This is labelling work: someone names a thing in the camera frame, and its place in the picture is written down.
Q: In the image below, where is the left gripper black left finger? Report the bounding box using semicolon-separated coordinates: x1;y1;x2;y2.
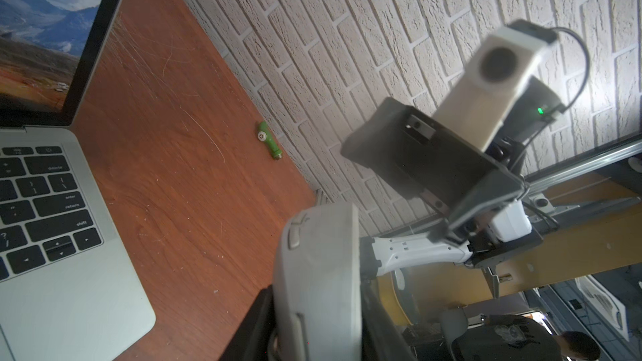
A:
219;286;275;361

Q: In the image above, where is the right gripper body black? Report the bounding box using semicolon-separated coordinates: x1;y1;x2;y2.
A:
340;98;543;268

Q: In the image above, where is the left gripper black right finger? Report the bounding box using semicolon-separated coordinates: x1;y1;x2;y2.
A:
361;285;416;361

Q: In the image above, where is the white wireless mouse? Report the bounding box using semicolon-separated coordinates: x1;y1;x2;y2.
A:
273;203;362;360

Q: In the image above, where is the silver laptop with mountain wallpaper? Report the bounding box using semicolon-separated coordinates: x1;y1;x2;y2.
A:
1;0;155;360

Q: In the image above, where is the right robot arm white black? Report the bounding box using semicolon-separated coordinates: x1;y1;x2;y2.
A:
341;78;563;278

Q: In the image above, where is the person in dark shirt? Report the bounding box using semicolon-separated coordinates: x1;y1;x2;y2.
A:
433;309;602;361

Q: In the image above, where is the green plastic toy right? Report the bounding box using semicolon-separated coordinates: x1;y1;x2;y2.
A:
257;121;283;160

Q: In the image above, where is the aluminium rail frame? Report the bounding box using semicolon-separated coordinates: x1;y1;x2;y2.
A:
526;134;641;196

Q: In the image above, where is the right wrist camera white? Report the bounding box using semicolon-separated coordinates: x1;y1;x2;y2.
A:
433;19;558;152

